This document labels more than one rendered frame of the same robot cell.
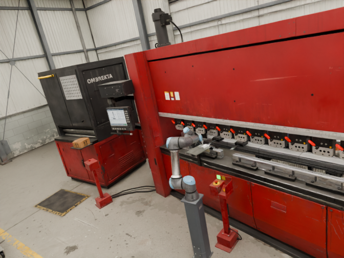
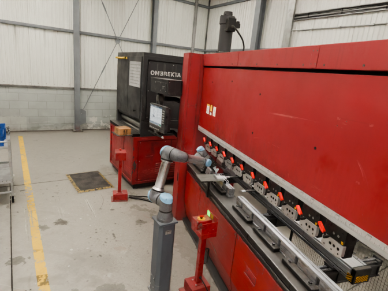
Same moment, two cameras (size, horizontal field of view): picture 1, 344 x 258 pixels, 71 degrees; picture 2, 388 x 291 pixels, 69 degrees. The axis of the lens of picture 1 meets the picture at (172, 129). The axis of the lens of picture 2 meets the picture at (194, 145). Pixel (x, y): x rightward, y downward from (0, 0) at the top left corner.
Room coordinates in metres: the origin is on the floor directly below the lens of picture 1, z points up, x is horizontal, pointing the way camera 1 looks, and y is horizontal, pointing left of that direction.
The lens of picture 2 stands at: (0.04, -0.99, 2.08)
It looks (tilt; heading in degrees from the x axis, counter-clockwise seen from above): 15 degrees down; 18
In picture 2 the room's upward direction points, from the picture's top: 5 degrees clockwise
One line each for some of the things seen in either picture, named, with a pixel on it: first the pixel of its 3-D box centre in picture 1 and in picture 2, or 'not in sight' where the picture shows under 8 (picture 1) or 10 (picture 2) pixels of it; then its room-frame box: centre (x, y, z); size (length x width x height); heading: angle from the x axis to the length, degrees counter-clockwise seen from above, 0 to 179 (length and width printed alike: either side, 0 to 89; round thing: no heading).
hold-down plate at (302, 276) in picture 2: (325, 187); (299, 273); (1.77, -1.20, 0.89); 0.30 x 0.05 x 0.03; 37
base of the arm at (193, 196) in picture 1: (191, 193); (165, 213); (2.16, -0.07, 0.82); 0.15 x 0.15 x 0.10
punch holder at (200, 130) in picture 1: (201, 126); (224, 153); (2.94, -0.38, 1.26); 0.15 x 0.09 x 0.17; 37
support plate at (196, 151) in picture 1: (198, 149); (209, 177); (2.83, -0.28, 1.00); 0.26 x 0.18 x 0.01; 127
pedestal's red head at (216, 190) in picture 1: (220, 186); (204, 223); (2.30, -0.40, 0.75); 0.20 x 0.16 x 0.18; 46
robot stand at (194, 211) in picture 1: (197, 228); (161, 256); (2.16, -0.07, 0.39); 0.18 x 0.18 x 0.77; 52
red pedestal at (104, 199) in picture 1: (97, 182); (119, 174); (3.64, 1.38, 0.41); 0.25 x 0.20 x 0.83; 127
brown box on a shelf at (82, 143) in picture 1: (80, 142); (122, 130); (3.96, 1.58, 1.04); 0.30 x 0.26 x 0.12; 52
